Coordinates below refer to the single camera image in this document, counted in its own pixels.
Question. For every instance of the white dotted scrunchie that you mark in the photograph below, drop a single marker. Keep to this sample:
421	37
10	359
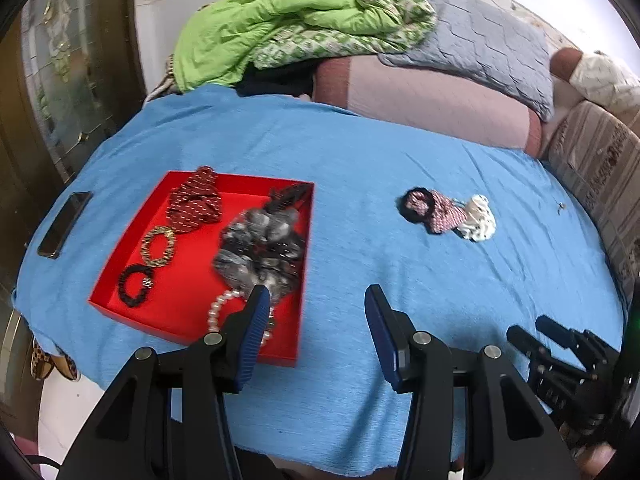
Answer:
480	220

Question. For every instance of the striped patterned cushion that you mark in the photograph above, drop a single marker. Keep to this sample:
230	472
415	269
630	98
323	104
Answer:
595	160

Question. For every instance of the red plaid scrunchie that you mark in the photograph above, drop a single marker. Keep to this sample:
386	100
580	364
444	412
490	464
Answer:
445	212

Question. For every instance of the red polka dot scrunchie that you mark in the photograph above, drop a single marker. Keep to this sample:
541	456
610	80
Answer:
192	210

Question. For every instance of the white patterned pillow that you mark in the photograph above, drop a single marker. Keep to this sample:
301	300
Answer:
605	80

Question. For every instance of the black smartphone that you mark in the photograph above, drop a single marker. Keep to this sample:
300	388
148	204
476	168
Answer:
65	225

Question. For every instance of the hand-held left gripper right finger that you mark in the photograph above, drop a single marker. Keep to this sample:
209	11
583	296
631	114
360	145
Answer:
382	330

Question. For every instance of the leopard print slipper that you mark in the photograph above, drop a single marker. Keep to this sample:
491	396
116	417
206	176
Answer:
67	369
41	360

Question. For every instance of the wooden glass door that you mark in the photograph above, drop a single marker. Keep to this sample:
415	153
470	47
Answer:
65	85

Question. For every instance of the grey organza scrunchie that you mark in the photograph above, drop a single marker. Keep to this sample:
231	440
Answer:
260	245

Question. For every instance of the black rhinestone hair claw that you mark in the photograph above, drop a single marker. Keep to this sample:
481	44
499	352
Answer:
287	197

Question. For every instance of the pink cushion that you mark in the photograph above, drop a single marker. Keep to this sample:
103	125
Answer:
425	100

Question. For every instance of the red box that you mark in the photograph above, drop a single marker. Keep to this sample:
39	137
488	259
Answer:
195	280

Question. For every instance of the grey quilted pillow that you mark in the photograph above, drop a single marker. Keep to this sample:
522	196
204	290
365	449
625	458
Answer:
490	40

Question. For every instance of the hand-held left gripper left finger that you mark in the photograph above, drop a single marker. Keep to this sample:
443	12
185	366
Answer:
255	330

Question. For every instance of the green quilted blanket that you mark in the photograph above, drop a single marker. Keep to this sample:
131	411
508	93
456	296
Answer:
240	35

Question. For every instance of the dark cloth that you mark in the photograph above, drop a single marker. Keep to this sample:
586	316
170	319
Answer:
275	85

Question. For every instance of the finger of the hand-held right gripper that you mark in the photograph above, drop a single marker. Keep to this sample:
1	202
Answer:
555	332
527	345

